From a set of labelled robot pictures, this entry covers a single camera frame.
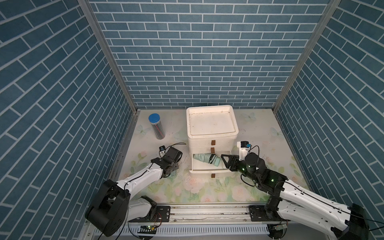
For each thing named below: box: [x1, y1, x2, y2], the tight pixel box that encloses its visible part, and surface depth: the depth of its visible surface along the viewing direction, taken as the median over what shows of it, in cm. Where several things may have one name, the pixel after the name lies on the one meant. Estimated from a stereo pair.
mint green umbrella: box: [193, 153, 221, 167], surface depth 90 cm
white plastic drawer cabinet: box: [186, 104, 239, 178], surface depth 84 cm
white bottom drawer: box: [189, 152, 233, 174], surface depth 90 cm
